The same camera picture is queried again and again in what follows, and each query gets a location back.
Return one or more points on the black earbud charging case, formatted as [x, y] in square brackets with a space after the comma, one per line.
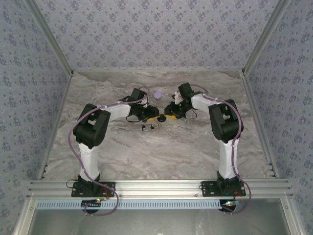
[161, 119]

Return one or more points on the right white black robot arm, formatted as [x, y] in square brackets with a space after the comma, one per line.
[227, 159]

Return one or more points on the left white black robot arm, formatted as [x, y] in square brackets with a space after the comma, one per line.
[90, 159]

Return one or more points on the grey metal panel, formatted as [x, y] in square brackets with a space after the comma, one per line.
[159, 222]

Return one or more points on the aluminium mounting rail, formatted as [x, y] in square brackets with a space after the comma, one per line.
[159, 188]

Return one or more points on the aluminium table side rail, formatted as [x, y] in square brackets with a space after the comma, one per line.
[254, 110]
[58, 122]

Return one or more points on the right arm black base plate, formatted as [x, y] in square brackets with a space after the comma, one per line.
[207, 191]

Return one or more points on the aluminium frame post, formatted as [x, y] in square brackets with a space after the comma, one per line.
[264, 36]
[50, 36]

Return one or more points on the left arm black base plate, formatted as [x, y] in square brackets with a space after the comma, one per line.
[76, 191]

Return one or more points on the aluminium frame leg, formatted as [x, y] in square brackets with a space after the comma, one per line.
[24, 218]
[291, 218]

